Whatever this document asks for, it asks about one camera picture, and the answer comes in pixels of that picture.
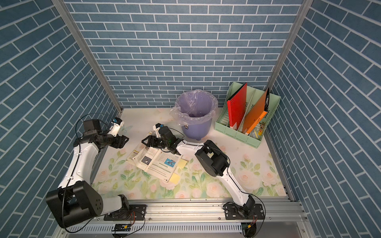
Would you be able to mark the corner aluminium post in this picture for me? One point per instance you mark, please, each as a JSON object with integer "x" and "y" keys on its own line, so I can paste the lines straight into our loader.
{"x": 76, "y": 33}
{"x": 302, "y": 13}

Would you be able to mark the orange folder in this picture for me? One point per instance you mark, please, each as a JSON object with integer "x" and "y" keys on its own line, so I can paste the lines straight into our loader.
{"x": 256, "y": 114}

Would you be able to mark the green file organizer rack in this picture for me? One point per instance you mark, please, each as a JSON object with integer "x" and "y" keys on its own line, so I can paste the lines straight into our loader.
{"x": 255, "y": 137}

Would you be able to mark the English textbook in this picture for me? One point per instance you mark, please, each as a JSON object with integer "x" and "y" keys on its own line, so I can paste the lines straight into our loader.
{"x": 154, "y": 161}

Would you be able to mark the purple trash bin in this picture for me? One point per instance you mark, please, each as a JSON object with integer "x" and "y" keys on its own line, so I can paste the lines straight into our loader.
{"x": 197, "y": 132}

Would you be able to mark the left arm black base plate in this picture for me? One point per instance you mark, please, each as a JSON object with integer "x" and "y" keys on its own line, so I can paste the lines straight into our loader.
{"x": 135, "y": 212}

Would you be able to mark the clear plastic bin liner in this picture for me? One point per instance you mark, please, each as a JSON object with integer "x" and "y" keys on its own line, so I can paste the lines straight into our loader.
{"x": 194, "y": 108}

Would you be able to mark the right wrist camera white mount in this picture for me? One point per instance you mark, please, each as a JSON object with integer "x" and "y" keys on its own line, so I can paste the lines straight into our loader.
{"x": 156, "y": 129}

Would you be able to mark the yellow sticky note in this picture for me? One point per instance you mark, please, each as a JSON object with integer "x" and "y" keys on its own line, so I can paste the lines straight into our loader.
{"x": 175, "y": 178}
{"x": 181, "y": 163}

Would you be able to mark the right corner aluminium post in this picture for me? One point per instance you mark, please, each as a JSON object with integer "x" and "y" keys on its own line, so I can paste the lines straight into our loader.
{"x": 302, "y": 13}

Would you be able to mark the left corner aluminium post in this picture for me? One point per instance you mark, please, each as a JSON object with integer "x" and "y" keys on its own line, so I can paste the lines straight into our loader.
{"x": 76, "y": 33}

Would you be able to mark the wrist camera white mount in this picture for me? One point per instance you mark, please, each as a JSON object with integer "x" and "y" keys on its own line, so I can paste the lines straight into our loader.
{"x": 156, "y": 129}
{"x": 117, "y": 123}

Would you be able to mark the small black circuit board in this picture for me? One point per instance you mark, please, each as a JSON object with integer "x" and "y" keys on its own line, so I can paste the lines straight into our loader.
{"x": 122, "y": 228}

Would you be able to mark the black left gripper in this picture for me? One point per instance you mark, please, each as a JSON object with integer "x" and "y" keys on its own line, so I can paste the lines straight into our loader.
{"x": 119, "y": 141}

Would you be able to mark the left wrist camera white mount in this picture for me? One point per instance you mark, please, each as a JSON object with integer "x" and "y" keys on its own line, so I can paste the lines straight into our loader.
{"x": 117, "y": 123}

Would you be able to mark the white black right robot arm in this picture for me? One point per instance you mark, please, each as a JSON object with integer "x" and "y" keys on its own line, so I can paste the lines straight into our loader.
{"x": 213, "y": 160}

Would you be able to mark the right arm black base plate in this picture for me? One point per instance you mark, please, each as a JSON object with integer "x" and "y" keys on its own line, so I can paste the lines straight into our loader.
{"x": 235, "y": 212}

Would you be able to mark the aluminium front rail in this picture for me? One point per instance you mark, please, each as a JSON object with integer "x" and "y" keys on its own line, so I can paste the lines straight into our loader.
{"x": 200, "y": 218}

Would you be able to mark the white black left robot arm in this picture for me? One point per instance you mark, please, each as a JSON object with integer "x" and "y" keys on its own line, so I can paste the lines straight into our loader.
{"x": 75, "y": 200}

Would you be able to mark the red folder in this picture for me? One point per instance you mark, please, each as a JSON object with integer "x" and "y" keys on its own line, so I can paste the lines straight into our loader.
{"x": 237, "y": 107}

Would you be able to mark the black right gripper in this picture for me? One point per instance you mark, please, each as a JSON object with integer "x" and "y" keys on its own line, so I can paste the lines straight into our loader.
{"x": 153, "y": 139}

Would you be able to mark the floral table mat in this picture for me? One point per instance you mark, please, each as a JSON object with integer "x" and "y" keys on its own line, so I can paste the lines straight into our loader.
{"x": 253, "y": 168}

